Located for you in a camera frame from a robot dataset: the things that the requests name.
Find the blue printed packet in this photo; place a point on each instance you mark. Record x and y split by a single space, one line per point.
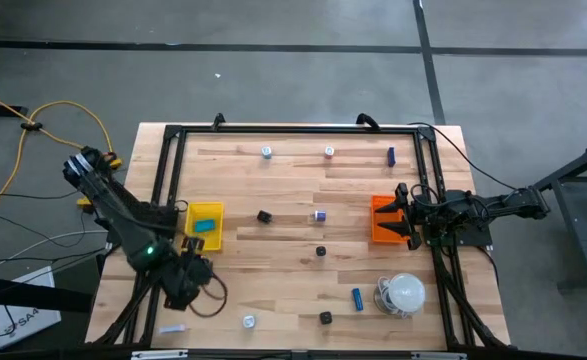
357 299

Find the white globe lamp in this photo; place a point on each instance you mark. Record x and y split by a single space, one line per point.
407 292

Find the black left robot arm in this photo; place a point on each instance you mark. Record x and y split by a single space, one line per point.
118 215

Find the black cube charger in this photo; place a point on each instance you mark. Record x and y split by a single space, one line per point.
321 251
326 318

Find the black metal table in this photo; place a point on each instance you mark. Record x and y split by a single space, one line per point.
583 200

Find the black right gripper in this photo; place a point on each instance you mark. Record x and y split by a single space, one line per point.
409 220

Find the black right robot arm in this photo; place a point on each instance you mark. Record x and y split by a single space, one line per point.
473 212

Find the purple wall charger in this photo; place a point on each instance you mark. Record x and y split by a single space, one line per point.
320 216

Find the black wall charger with prongs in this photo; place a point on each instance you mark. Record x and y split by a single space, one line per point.
264 217

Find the black beam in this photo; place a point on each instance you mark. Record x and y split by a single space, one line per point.
23 295

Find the white cardboard box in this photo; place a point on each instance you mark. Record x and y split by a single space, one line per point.
28 310

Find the orange plastic basket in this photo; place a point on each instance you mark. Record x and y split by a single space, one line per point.
385 239

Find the yellow power plug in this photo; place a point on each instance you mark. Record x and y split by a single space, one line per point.
85 202
115 162

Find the yellow plastic basket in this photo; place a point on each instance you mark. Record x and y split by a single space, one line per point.
193 242

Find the light blue wall charger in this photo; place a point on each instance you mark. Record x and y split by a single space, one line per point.
249 321
266 152

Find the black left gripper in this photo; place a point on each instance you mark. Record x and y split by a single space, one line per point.
180 280

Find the black curved clamp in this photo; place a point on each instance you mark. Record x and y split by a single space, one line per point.
368 121
218 121

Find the silver bracket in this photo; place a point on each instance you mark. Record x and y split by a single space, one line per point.
438 356
160 355

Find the small teal box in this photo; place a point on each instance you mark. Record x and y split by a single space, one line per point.
204 226

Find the pink wall charger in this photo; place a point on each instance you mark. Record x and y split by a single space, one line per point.
329 152

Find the dark blue box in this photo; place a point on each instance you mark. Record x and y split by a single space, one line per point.
391 157

